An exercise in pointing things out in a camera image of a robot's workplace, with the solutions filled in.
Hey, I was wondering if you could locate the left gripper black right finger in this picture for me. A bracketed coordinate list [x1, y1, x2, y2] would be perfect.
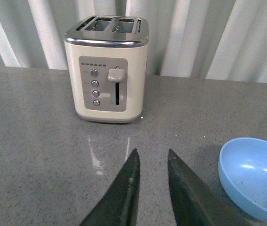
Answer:
[167, 149, 250, 226]

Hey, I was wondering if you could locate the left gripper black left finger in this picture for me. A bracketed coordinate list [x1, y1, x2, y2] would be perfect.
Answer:
[80, 149, 140, 226]

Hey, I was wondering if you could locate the white curtain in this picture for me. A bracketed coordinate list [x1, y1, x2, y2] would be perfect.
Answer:
[0, 0, 267, 83]

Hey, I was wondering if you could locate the cream two-slot toaster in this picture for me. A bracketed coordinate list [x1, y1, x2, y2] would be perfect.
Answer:
[64, 15, 149, 123]

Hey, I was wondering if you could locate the blue bowl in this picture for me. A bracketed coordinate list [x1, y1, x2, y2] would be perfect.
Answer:
[218, 137, 267, 222]

